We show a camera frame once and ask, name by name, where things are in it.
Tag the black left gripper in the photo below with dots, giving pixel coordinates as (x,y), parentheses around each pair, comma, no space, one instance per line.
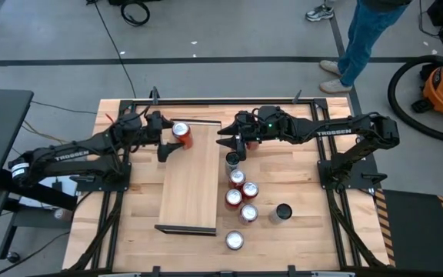
(154,125)

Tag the black power adapter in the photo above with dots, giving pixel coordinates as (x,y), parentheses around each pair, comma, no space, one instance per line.
(57,185)

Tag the black mat with hazard stripes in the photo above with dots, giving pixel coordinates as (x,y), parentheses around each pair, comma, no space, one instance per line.
(414,231)

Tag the white paper sheet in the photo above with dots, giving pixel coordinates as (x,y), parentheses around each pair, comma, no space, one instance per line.
(67,182)

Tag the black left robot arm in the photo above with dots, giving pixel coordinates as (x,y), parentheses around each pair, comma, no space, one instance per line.
(71,154)

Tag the person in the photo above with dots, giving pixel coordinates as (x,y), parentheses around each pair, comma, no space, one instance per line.
(360,38)
(319,12)

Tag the silver diet soda can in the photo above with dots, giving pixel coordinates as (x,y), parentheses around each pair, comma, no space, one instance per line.
(234,239)

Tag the red zip tie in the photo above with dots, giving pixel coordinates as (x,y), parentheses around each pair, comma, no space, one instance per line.
(108,117)

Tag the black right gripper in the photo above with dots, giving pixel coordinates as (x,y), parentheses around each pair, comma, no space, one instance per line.
(260,125)

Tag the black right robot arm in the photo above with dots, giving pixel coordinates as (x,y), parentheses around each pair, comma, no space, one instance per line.
(333,132)

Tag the wooden shelf with black legs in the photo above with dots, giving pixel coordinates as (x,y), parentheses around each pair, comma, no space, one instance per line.
(190,184)

